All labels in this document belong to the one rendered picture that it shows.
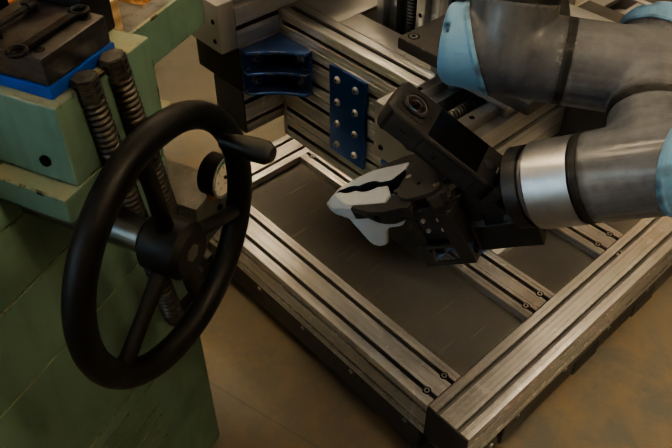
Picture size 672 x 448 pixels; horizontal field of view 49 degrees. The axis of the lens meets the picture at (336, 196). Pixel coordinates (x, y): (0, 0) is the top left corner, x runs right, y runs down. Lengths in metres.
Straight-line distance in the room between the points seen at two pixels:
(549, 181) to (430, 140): 0.10
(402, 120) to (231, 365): 1.10
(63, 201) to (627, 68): 0.51
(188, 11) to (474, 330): 0.80
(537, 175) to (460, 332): 0.86
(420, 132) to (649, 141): 0.18
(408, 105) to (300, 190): 1.09
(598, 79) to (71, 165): 0.47
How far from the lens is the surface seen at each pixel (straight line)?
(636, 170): 0.58
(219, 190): 1.04
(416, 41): 1.03
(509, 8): 0.63
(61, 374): 0.99
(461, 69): 0.64
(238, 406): 1.58
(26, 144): 0.74
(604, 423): 1.64
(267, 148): 0.71
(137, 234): 0.74
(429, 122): 0.63
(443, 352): 1.40
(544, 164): 0.60
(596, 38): 0.64
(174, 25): 0.97
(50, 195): 0.74
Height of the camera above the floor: 1.32
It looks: 41 degrees down
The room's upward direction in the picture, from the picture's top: straight up
